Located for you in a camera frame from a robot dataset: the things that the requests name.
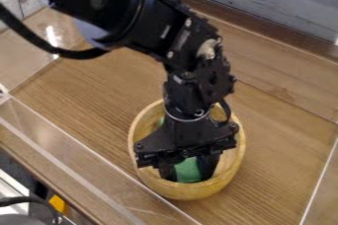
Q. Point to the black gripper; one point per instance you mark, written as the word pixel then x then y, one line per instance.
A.
pixel 183 139

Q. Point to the green rectangular block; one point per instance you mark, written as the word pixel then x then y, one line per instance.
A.
pixel 186 171

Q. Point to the brown wooden bowl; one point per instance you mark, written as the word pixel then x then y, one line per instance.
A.
pixel 144 124

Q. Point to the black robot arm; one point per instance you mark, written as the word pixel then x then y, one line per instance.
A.
pixel 163 29

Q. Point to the clear acrylic front barrier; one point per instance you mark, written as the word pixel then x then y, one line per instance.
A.
pixel 66 133

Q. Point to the yellow label sticker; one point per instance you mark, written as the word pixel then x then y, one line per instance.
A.
pixel 58 203

